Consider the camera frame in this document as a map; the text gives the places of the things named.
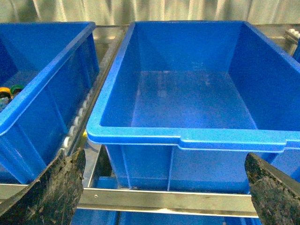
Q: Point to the blue plastic bin with buttons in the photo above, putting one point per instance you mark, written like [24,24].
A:
[56,64]

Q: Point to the metal shelf front rail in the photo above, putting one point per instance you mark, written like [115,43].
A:
[185,203]

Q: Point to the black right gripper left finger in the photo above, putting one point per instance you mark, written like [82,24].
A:
[52,198]

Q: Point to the green push button middle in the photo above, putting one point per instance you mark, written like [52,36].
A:
[16,89]

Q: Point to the blue plastic target bin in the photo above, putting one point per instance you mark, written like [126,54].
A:
[185,102]

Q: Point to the white roller track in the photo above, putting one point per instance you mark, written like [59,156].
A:
[77,121]

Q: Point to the blue bin lower shelf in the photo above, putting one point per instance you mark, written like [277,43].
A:
[104,217]

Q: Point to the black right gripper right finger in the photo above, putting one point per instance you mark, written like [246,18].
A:
[274,194]

